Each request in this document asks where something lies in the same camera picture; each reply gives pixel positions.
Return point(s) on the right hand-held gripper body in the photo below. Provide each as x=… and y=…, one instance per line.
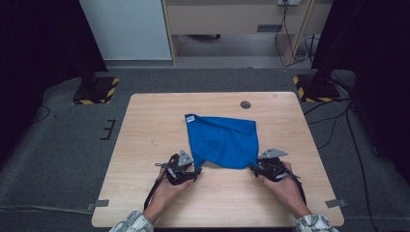
x=274, y=167

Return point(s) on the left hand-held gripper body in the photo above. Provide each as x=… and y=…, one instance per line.
x=179, y=170

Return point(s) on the blue microfibre cloth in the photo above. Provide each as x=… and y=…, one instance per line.
x=222, y=141

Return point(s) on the person's left hand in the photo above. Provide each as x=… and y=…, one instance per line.
x=167, y=195

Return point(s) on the person's right hand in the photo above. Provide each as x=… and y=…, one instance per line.
x=288, y=193

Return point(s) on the round grey table grommet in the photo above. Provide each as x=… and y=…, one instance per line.
x=245, y=104

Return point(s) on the grey tape piece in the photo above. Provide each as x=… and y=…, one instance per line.
x=335, y=203
x=101, y=203

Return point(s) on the black stand base yellow stripes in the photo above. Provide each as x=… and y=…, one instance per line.
x=319, y=88
x=96, y=90

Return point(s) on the white cabinet panel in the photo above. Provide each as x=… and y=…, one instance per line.
x=129, y=29

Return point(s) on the dark curtain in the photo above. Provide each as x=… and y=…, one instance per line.
x=380, y=48
x=38, y=48

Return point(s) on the white power strip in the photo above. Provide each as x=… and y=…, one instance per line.
x=289, y=2

